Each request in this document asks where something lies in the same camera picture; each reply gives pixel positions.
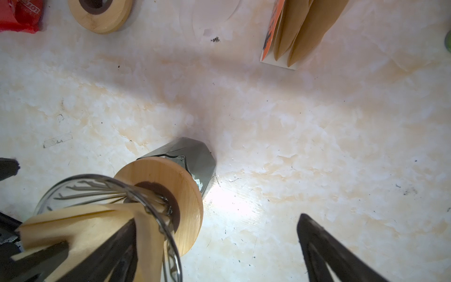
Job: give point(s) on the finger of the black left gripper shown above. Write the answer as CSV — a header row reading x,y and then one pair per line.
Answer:
x,y
8,168

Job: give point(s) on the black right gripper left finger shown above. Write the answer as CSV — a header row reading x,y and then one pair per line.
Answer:
x,y
113,261

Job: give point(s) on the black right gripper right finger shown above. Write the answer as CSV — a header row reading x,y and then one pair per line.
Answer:
x,y
322,253

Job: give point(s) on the clear ribbed glass dripper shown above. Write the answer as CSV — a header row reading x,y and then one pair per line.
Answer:
x,y
153,208

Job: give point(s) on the green glass dripper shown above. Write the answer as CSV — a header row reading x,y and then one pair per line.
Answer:
x,y
447,42

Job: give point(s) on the orange coffee filter box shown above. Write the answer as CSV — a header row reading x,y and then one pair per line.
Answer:
x,y
267,55

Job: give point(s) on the red gummy candy bag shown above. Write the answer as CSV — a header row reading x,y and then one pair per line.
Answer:
x,y
21,15

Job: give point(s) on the white translucent plastic mug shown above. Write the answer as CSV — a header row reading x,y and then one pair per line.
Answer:
x,y
197,16

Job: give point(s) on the smoked glass carafe wooden handle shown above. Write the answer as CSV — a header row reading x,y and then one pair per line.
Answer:
x,y
194,156

